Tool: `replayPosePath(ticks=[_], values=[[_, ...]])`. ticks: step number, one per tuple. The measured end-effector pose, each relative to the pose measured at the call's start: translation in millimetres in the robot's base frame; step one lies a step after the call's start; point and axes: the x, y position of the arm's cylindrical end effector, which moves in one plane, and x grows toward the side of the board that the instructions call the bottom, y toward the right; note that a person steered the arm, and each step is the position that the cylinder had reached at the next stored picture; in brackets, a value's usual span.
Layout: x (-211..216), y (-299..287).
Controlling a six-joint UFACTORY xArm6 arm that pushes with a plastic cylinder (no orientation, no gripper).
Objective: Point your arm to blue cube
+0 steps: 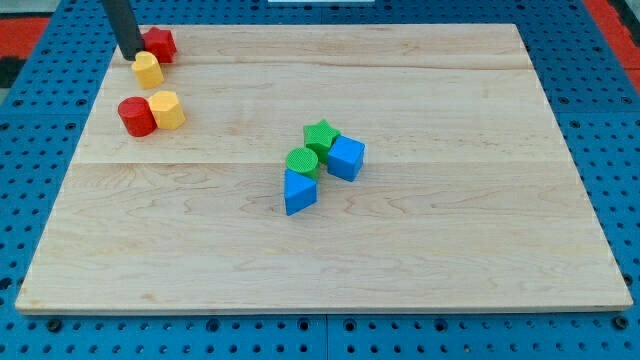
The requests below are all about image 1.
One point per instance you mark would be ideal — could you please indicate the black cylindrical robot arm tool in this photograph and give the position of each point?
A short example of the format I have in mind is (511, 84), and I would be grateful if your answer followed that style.
(123, 22)

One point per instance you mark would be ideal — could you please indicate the blue cube block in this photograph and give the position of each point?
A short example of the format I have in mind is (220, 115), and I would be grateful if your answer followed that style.
(345, 158)

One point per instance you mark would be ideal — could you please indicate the blue triangle block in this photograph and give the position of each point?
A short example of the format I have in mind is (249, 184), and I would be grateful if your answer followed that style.
(300, 192)

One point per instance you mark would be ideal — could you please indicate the green cylinder block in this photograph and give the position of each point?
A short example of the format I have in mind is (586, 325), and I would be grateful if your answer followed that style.
(304, 161)

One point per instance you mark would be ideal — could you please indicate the light wooden board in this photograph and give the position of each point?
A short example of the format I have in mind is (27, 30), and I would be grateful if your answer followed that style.
(468, 200)

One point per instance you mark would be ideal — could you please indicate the green star block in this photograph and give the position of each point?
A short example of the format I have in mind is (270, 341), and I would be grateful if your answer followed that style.
(320, 137)

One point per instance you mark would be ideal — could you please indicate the yellow hexagon block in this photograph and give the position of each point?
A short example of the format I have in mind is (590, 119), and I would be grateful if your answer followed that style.
(167, 110)

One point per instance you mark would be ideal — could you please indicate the red cylinder block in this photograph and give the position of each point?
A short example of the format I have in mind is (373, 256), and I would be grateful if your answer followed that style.
(136, 116)

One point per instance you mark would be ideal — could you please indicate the yellow heart block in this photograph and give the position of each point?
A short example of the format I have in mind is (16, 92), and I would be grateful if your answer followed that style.
(147, 70)

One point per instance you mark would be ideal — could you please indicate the red star block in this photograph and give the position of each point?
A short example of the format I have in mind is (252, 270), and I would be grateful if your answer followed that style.
(160, 43)

